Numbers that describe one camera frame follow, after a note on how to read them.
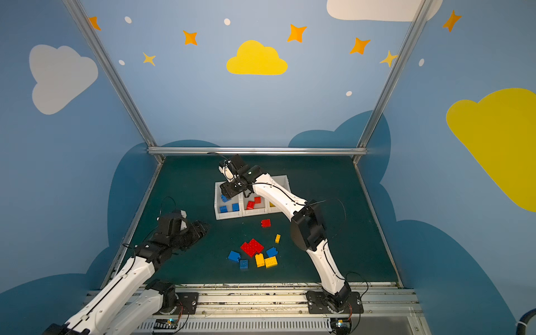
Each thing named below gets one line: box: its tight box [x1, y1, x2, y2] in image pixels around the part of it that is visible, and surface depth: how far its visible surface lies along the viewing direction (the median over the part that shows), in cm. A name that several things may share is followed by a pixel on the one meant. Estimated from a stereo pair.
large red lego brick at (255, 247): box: [247, 237, 265, 258], surface depth 88 cm
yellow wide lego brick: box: [264, 256, 278, 269], surface depth 84 cm
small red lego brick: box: [260, 219, 272, 229], surface depth 98 cm
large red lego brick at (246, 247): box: [240, 241, 256, 258], surface depth 88 cm
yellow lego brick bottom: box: [255, 253, 265, 268], surface depth 84 cm
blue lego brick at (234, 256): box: [227, 250, 241, 264], surface depth 86 cm
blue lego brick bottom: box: [239, 259, 249, 269], surface depth 84 cm
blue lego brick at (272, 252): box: [266, 247, 279, 258], surface depth 88 cm
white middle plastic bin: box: [239, 191, 269, 218], surface depth 98 cm
